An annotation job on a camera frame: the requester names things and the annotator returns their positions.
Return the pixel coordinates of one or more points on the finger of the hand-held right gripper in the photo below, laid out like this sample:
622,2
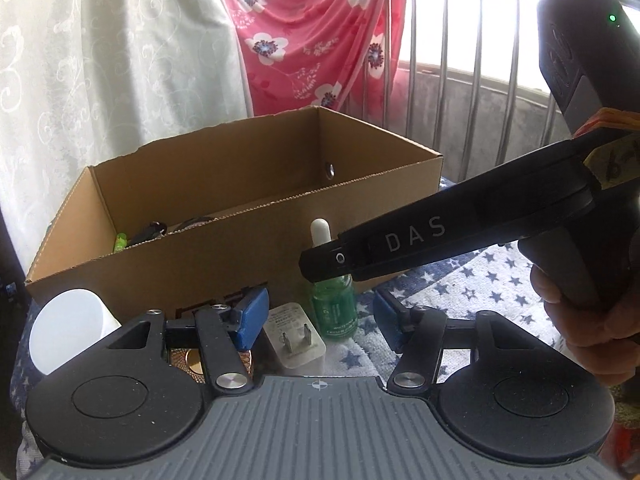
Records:
325,264

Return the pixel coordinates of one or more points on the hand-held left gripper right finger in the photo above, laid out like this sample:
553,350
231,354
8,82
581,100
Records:
387,315

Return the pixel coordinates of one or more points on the green dropper bottle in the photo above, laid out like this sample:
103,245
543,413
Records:
332,310

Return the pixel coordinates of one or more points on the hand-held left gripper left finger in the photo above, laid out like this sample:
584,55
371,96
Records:
252,315

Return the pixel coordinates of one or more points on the person's right hand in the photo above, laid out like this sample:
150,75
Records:
600,342

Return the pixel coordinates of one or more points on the black jar with gold lid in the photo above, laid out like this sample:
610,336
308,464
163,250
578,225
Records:
186,362

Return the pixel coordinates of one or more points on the red plastic object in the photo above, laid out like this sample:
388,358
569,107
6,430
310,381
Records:
630,440

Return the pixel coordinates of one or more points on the pink floral cloth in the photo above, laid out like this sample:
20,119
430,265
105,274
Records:
310,35

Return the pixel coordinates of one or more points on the white charger plug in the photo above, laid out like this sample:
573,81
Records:
300,320

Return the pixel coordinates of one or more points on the printed brown cardboard box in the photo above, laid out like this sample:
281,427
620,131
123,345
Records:
175,280

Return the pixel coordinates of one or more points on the green lip balm tube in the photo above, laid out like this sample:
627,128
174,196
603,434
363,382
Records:
120,242

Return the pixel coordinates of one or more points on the white patterned curtain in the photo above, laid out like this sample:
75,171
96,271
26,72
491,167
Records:
100,60

